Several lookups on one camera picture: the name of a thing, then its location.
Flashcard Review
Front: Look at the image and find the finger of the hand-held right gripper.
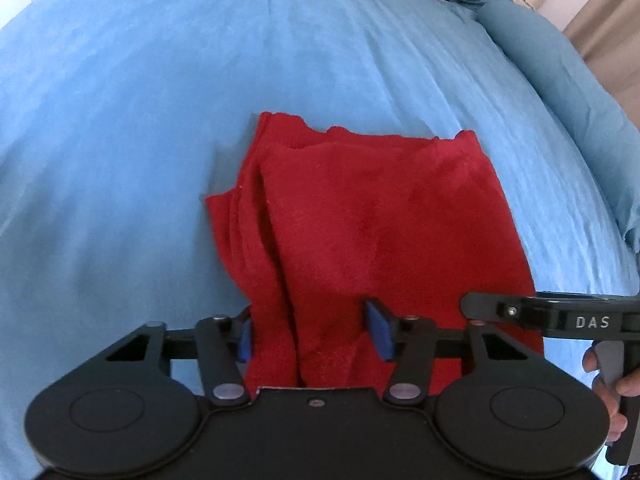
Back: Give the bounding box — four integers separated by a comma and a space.
459, 292, 551, 333

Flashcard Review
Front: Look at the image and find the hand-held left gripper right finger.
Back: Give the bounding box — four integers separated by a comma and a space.
364, 298, 545, 407

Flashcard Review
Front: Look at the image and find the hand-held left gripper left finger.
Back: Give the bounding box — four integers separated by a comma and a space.
102, 305, 256, 407

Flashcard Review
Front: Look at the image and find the red knit sweater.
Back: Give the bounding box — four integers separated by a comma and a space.
205, 111, 546, 397

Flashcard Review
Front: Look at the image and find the person's right hand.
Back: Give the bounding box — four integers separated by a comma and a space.
582, 347, 640, 445

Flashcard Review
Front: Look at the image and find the blue bed sheet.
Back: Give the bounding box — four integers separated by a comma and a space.
0, 0, 638, 476

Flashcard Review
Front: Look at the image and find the beige curtain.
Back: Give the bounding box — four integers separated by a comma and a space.
562, 0, 640, 113

